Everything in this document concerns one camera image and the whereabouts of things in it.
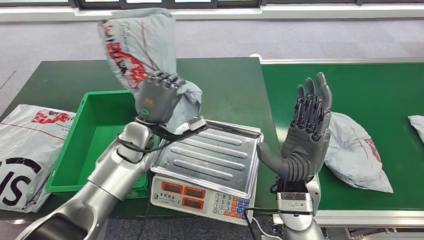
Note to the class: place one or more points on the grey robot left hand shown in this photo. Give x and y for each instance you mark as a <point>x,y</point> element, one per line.
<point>157,99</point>

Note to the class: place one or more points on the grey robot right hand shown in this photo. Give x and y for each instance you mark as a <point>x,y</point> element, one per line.
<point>304,139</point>

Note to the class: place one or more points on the grey package with red print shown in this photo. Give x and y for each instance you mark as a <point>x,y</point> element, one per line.
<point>145,43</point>

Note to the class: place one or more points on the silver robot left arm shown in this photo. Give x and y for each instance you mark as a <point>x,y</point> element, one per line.
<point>112,172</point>

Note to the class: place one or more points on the grey crumpled package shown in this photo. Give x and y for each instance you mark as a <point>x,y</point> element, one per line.
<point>354,159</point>
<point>418,127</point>

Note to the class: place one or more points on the green plastic basket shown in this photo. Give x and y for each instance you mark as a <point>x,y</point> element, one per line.
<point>96,132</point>

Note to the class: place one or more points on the electronic scale with steel tray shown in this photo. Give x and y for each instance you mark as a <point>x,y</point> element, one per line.
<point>208,159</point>

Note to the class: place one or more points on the green conveyor belt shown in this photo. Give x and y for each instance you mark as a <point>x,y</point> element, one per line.
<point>371,89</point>

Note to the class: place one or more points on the white bag with black letters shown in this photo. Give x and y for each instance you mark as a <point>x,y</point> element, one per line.
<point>26,149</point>

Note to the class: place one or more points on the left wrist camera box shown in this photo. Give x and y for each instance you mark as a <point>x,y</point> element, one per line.
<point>198,123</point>

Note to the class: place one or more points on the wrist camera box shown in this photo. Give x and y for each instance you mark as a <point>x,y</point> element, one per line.
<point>294,202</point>
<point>198,123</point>

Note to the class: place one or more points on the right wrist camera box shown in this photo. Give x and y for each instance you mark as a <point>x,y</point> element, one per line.
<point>294,202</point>

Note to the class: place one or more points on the dark window frame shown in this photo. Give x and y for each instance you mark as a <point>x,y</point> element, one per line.
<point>165,4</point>

